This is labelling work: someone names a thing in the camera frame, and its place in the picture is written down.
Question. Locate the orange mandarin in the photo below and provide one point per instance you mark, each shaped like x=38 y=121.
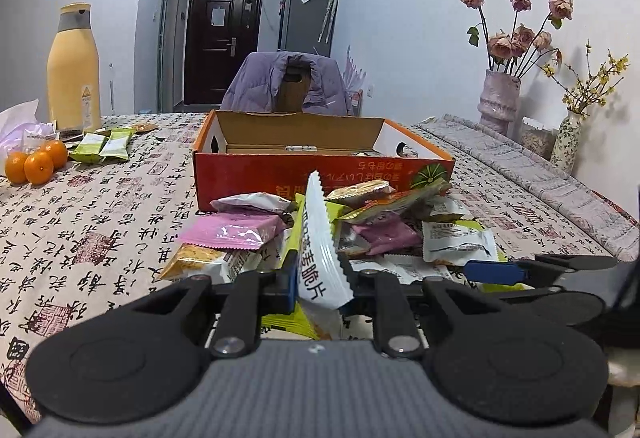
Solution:
x=16 y=166
x=56 y=152
x=38 y=168

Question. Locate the small orange sachet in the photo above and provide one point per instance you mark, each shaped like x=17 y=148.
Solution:
x=145 y=127

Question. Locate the white paper notice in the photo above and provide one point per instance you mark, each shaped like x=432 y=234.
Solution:
x=218 y=17

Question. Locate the orange and gold snack packet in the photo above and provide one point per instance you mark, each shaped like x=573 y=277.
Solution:
x=395 y=205

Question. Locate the orange cardboard box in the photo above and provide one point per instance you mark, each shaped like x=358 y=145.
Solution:
x=280 y=173

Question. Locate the grey quilted cloth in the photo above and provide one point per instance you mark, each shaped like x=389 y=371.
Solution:
x=525 y=168

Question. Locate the bunch of dried pink roses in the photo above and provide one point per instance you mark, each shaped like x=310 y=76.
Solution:
x=500 y=45

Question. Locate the pale pink decoration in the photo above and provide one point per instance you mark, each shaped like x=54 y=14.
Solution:
x=356 y=70

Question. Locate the silver snack packet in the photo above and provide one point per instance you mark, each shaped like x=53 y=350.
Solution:
x=250 y=202

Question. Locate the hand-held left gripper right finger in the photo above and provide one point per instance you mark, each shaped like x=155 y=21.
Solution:
x=380 y=288

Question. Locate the plain white snack packet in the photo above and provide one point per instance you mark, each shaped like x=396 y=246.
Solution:
x=450 y=208

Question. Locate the pink ribbed vase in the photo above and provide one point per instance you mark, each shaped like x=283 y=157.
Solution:
x=500 y=98

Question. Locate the pale folded umbrella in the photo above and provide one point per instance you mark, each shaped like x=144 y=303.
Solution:
x=329 y=13

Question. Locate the glass jar of nuts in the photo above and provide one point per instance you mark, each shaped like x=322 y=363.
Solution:
x=537 y=140

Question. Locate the yellow bottle with grey cap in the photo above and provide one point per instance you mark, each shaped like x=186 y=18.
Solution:
x=72 y=78

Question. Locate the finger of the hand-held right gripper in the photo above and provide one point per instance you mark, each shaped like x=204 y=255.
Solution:
x=575 y=262
x=492 y=271

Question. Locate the speckled slim vase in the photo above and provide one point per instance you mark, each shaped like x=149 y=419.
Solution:
x=567 y=143

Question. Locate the pink snack packet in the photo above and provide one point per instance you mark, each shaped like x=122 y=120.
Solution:
x=235 y=229

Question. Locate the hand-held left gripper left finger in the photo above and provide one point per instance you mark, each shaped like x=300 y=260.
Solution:
x=286 y=290

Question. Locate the person's right forearm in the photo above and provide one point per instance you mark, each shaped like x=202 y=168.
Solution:
x=625 y=368

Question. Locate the yellow blossom twigs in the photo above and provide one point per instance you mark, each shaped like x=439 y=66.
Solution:
x=582 y=98

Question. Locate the grey refrigerator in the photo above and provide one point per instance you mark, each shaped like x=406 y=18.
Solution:
x=300 y=28

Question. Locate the dark brown entrance door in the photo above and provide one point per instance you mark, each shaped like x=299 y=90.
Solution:
x=200 y=43

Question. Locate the wooden chair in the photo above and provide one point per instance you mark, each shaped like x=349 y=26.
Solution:
x=292 y=93

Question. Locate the white labelled snack packet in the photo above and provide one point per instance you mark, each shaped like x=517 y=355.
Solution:
x=400 y=268

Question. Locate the grey interior door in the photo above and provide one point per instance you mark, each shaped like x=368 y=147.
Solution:
x=170 y=38

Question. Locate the purple padded jacket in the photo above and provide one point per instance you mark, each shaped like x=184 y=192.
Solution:
x=260 y=83

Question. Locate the small white sachet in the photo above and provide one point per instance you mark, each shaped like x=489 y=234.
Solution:
x=40 y=135

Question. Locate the lilac tissue pack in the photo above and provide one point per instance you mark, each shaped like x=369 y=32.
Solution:
x=20 y=118

